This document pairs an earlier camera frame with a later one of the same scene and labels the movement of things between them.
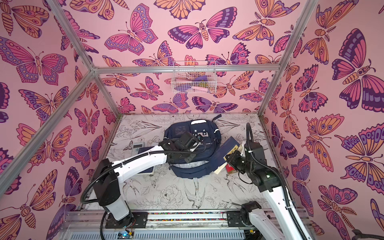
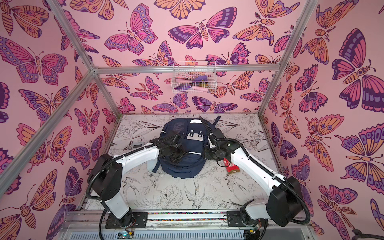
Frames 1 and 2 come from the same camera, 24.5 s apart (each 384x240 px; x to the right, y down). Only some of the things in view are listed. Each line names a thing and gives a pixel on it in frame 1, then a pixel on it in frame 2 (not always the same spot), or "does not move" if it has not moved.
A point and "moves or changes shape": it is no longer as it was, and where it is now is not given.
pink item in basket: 199,89 does not move
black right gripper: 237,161 to 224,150
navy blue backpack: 210,131 moves or changes shape
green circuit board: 125,235 does not move
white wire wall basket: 194,77 does not move
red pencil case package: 229,169 does not move
